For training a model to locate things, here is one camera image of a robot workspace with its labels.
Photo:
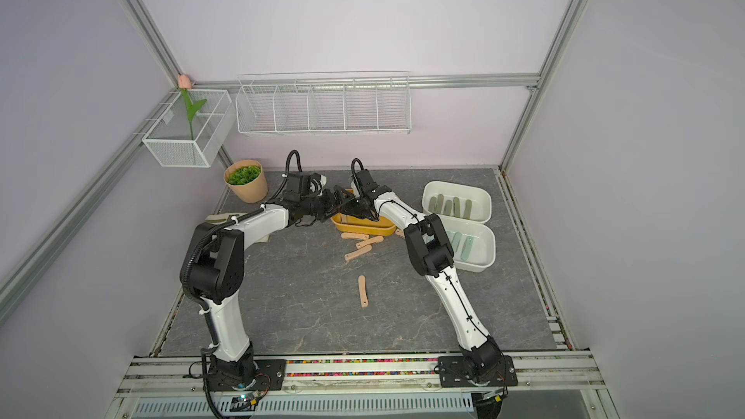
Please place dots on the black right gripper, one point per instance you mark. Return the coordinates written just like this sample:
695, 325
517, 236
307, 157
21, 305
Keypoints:
348, 209

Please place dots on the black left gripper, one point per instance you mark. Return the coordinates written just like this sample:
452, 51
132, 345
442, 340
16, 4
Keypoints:
333, 206

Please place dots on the yellow plastic basin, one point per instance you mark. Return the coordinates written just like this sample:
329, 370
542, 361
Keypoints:
351, 224

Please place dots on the mint knife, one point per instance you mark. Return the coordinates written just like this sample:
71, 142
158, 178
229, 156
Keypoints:
456, 240
467, 248

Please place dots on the olive knife top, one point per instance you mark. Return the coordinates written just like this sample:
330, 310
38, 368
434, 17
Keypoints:
468, 209

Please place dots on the white basin with knives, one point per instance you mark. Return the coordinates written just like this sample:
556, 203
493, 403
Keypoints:
482, 200

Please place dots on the mint knife top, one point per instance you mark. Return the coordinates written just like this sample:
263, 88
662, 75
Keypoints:
467, 248

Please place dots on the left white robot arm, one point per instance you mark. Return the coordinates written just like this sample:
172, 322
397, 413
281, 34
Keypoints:
213, 269

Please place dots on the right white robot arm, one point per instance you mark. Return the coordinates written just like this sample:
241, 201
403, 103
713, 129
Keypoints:
432, 256

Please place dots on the peach plastic plant pot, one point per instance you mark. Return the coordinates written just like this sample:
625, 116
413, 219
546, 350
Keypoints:
252, 193

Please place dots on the green artificial plant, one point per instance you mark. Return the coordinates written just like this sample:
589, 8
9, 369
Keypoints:
244, 175

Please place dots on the beige green work glove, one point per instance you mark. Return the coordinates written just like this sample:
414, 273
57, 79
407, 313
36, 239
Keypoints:
218, 218

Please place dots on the small white mesh basket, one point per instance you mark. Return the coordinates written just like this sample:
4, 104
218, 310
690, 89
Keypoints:
169, 141

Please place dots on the artificial pink tulip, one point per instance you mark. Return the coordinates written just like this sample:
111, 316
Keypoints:
192, 107

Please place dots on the white wire wall shelf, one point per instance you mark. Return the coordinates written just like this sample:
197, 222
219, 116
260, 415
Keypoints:
324, 103

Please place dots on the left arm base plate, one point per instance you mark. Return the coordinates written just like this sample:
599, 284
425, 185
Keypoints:
253, 375

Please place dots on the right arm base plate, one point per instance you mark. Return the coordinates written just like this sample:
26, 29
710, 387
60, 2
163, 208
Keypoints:
462, 372

